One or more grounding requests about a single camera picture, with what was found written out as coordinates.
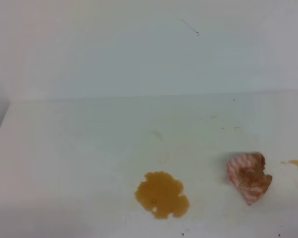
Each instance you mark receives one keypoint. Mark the large brown coffee stain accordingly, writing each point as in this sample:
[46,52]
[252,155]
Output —
[162,195]

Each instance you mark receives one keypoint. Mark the pink white striped rag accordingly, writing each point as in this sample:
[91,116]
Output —
[246,173]

